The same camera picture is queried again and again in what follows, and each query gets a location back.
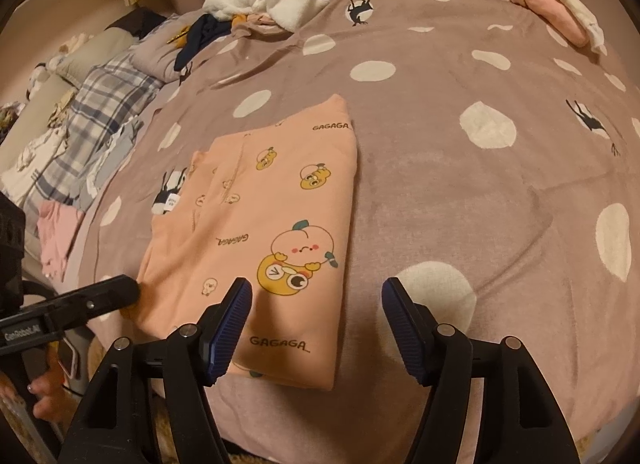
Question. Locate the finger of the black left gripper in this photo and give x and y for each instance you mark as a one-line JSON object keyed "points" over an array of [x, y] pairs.
{"points": [[76, 308]]}

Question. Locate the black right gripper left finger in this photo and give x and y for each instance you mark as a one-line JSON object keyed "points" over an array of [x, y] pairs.
{"points": [[114, 421]]}

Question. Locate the orange cartoon print garment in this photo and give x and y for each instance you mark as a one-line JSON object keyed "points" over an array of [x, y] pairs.
{"points": [[273, 206]]}

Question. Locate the pink cream folded clothes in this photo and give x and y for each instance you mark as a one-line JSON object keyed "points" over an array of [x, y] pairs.
{"points": [[572, 20]]}

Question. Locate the person's left hand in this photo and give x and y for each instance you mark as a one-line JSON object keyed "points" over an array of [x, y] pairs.
{"points": [[53, 405]]}

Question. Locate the pink folded garment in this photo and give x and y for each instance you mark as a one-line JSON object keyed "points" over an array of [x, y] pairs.
{"points": [[57, 227]]}

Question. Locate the grey garment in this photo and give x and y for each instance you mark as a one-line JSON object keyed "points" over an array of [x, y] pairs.
{"points": [[102, 163]]}

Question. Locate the white small garment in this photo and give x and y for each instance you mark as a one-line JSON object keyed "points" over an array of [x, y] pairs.
{"points": [[18, 180]]}

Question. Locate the plaid pillow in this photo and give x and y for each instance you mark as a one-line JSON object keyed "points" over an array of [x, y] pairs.
{"points": [[110, 95]]}

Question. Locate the mauve pillow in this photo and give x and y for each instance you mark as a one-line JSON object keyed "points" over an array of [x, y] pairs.
{"points": [[157, 52]]}

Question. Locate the navy orange garment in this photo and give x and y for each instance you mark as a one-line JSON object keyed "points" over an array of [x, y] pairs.
{"points": [[194, 38]]}

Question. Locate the mauve polka dot blanket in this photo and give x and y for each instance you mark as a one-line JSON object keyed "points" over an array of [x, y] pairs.
{"points": [[497, 178]]}

